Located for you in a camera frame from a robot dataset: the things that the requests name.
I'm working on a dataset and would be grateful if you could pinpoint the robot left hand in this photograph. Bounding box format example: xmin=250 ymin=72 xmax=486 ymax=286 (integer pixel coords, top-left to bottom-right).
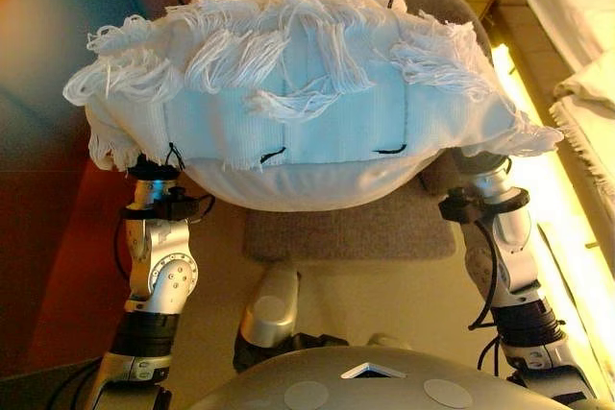
xmin=125 ymin=153 xmax=183 ymax=181

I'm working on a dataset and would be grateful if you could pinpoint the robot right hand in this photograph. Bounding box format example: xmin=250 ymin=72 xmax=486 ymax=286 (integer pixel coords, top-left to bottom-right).
xmin=451 ymin=147 xmax=511 ymax=176

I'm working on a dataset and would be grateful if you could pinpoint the white fringed cushion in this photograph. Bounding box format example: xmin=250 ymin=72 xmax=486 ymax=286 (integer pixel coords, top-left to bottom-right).
xmin=61 ymin=0 xmax=564 ymax=213

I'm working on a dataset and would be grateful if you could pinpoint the glossy brown wooden cabinet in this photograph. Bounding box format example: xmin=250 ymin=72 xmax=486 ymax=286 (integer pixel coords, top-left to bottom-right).
xmin=0 ymin=0 xmax=160 ymax=382

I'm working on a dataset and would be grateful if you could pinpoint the white fringed blanket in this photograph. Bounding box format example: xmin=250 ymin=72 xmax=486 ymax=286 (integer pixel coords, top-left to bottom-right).
xmin=550 ymin=61 xmax=615 ymax=200

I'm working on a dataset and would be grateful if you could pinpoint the grey fabric armchair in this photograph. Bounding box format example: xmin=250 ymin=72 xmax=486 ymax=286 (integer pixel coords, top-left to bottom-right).
xmin=242 ymin=0 xmax=491 ymax=265

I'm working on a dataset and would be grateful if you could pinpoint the white bed sheet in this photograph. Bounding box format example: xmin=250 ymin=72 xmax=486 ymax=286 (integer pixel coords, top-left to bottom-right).
xmin=520 ymin=0 xmax=615 ymax=70

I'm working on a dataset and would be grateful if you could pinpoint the robot right leg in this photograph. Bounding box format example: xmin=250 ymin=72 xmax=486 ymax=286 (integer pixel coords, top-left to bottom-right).
xmin=367 ymin=332 xmax=414 ymax=351

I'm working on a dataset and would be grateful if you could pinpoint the grey robot torso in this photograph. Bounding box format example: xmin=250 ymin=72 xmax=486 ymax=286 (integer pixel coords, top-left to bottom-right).
xmin=189 ymin=345 xmax=602 ymax=410

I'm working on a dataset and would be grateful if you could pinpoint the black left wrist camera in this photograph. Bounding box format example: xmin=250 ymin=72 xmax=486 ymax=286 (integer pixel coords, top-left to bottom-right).
xmin=158 ymin=186 xmax=201 ymax=222

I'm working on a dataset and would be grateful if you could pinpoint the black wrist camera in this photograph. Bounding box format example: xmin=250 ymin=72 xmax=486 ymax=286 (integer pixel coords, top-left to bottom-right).
xmin=158 ymin=186 xmax=201 ymax=222
xmin=437 ymin=188 xmax=481 ymax=224

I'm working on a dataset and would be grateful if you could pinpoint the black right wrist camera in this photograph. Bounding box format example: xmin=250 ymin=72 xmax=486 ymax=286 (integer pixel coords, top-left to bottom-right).
xmin=437 ymin=188 xmax=481 ymax=224

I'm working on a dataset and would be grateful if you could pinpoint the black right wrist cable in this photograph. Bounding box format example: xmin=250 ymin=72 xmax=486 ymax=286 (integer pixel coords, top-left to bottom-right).
xmin=468 ymin=220 xmax=504 ymax=382

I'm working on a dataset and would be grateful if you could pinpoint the beige upholstered bed frame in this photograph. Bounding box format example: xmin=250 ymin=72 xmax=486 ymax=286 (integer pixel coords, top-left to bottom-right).
xmin=489 ymin=0 xmax=615 ymax=382

